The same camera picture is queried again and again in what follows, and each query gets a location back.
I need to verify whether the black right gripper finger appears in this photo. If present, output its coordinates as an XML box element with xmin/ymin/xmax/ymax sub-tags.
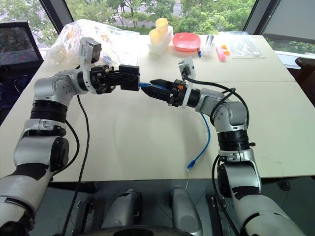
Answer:
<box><xmin>150</xmin><ymin>78</ymin><xmax>174</xmax><ymax>90</ymax></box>
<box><xmin>142</xmin><ymin>86</ymin><xmax>171</xmax><ymax>102</ymax></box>

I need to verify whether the silver robot leg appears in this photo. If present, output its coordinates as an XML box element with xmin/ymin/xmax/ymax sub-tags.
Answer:
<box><xmin>170</xmin><ymin>185</ymin><xmax>204</xmax><ymax>236</ymax></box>
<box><xmin>101</xmin><ymin>188</ymin><xmax>144</xmax><ymax>230</ymax></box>

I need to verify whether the white foam cup holder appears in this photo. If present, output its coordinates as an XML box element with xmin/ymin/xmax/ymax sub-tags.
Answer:
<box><xmin>147</xmin><ymin>25</ymin><xmax>174</xmax><ymax>56</ymax></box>

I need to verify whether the clear plastic bottle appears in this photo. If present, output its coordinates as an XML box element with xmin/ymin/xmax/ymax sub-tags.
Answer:
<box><xmin>202</xmin><ymin>34</ymin><xmax>216</xmax><ymax>58</ymax></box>

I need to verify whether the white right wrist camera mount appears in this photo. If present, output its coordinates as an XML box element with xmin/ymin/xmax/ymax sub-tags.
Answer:
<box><xmin>177</xmin><ymin>56</ymin><xmax>195</xmax><ymax>109</ymax></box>

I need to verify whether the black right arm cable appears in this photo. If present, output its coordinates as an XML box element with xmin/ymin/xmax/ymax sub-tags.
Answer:
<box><xmin>181</xmin><ymin>66</ymin><xmax>251</xmax><ymax>236</ymax></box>

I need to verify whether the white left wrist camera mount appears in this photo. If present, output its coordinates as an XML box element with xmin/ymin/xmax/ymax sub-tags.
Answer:
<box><xmin>78</xmin><ymin>37</ymin><xmax>102</xmax><ymax>95</ymax></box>

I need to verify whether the dark window frame pillar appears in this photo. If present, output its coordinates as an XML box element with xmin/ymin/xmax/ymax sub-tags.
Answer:
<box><xmin>243</xmin><ymin>0</ymin><xmax>315</xmax><ymax>45</ymax></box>
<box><xmin>40</xmin><ymin>0</ymin><xmax>75</xmax><ymax>35</ymax></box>

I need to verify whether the clear plastic bag with items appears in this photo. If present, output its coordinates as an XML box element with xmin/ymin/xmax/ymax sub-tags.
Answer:
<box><xmin>45</xmin><ymin>19</ymin><xmax>140</xmax><ymax>66</ymax></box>

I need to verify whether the pink marker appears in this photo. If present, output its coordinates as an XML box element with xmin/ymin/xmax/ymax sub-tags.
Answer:
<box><xmin>216</xmin><ymin>46</ymin><xmax>227</xmax><ymax>62</ymax></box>

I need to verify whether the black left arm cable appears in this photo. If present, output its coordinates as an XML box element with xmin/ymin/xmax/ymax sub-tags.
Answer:
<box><xmin>50</xmin><ymin>94</ymin><xmax>91</xmax><ymax>236</ymax></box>

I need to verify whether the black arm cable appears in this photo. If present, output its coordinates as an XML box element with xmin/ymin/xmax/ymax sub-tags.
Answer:
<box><xmin>181</xmin><ymin>66</ymin><xmax>251</xmax><ymax>236</ymax></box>
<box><xmin>50</xmin><ymin>94</ymin><xmax>91</xmax><ymax>236</ymax></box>

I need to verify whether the large yellow plastic cup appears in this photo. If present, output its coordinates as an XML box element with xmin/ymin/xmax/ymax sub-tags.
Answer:
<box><xmin>155</xmin><ymin>17</ymin><xmax>170</xmax><ymax>35</ymax></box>

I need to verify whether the blue Ethernet cable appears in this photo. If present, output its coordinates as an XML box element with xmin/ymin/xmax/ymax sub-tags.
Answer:
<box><xmin>138</xmin><ymin>82</ymin><xmax>211</xmax><ymax>172</ymax></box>

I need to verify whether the small yellow plastic cup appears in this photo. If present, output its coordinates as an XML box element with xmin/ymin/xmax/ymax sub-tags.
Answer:
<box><xmin>149</xmin><ymin>29</ymin><xmax>162</xmax><ymax>46</ymax></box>

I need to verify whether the black mesh office chair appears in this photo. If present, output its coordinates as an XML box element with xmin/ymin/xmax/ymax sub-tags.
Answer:
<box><xmin>0</xmin><ymin>21</ymin><xmax>45</xmax><ymax>74</ymax></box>

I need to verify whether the small black box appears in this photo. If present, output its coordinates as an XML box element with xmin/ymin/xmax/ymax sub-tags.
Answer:
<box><xmin>119</xmin><ymin>64</ymin><xmax>141</xmax><ymax>92</ymax></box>

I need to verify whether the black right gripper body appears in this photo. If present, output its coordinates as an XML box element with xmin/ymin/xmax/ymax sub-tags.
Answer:
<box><xmin>167</xmin><ymin>79</ymin><xmax>189</xmax><ymax>108</ymax></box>

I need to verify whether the dark purple bag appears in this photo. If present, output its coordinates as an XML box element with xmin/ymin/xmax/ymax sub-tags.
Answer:
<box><xmin>0</xmin><ymin>71</ymin><xmax>35</xmax><ymax>123</ymax></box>

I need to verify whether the flat clear plastic bag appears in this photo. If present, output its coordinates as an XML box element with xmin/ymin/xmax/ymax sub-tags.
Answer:
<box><xmin>227</xmin><ymin>36</ymin><xmax>265</xmax><ymax>59</ymax></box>

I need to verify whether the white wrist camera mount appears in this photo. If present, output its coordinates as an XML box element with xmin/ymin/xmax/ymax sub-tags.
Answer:
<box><xmin>78</xmin><ymin>37</ymin><xmax>102</xmax><ymax>95</ymax></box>
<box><xmin>177</xmin><ymin>56</ymin><xmax>195</xmax><ymax>109</ymax></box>

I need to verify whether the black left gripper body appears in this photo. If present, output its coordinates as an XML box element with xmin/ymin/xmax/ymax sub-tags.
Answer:
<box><xmin>90</xmin><ymin>64</ymin><xmax>116</xmax><ymax>95</ymax></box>

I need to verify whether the pink plastic bowl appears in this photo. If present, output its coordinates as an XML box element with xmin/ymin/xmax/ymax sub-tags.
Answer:
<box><xmin>172</xmin><ymin>32</ymin><xmax>202</xmax><ymax>53</ymax></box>

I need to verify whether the brown chair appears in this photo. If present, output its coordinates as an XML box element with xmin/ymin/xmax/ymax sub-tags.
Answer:
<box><xmin>294</xmin><ymin>57</ymin><xmax>315</xmax><ymax>107</ymax></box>

